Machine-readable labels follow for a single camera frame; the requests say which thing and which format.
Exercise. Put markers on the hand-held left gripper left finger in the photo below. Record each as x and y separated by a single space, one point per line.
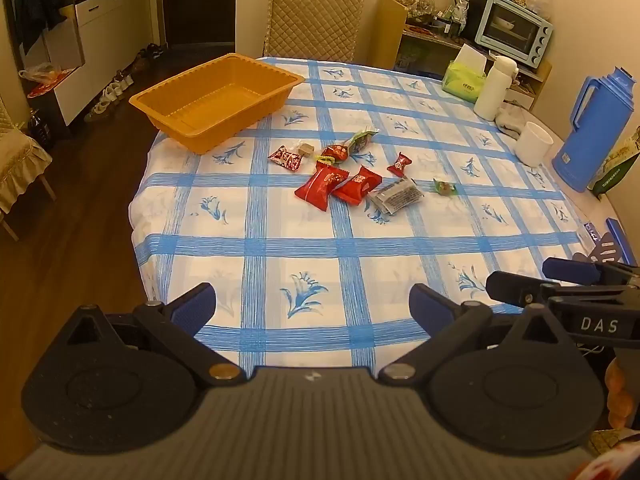
192 306

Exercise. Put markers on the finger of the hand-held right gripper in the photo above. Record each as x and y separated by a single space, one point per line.
570 268
515 287

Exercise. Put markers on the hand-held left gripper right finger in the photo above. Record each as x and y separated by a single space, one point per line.
429 306

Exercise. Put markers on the silver snack packet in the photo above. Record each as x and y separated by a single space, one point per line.
397 195

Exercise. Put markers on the small green candy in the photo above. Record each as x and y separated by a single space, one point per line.
444 187

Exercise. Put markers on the large red snack packet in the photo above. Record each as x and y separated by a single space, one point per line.
320 186
357 185

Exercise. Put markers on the red cartoon-face candy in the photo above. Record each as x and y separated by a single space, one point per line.
400 163

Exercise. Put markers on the red striped candy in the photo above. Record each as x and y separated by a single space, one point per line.
285 158

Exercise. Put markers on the yellow-green candy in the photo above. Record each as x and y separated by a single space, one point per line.
325 161

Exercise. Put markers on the green snack packet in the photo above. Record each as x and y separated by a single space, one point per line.
361 140

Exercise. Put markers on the small red candy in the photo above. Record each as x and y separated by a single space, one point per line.
336 152

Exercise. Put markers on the clear brown candy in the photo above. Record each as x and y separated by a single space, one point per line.
305 149

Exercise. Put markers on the orange plastic tray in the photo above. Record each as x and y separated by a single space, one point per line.
210 105

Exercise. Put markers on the person's right hand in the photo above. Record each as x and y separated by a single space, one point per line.
621 392

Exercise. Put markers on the green and white bag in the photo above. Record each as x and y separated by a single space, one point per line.
617 172

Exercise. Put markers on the blue checked tablecloth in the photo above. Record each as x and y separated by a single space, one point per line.
300 250

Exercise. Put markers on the white cup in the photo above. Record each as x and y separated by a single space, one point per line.
532 145

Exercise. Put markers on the blue thermos jug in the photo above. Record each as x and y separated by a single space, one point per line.
595 130

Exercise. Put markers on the grey cloth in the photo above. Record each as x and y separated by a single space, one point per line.
507 117

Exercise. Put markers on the white bottle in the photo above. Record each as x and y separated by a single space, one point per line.
492 92

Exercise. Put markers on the green tissue pack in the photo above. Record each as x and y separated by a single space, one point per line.
462 82

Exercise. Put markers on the row of shoes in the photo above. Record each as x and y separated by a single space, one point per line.
112 92

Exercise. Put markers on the beige frilled chair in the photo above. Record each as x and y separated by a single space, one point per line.
15 160

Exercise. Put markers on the light blue toaster oven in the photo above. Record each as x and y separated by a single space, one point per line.
510 27

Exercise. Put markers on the wooden shelf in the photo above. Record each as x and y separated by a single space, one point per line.
425 42

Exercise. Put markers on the plastic bag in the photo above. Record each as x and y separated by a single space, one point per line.
42 74

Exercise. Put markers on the yellow cardboard box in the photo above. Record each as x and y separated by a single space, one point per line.
390 30

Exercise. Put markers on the orange lid jar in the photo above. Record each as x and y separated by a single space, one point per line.
420 5

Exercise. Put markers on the dark wooden door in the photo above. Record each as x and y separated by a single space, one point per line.
200 5

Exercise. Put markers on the white drawer cabinet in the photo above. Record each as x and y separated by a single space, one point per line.
110 15

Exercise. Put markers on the beige quilted chair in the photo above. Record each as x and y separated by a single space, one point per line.
312 20

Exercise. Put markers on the dark hanging clothes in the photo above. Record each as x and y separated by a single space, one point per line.
32 5

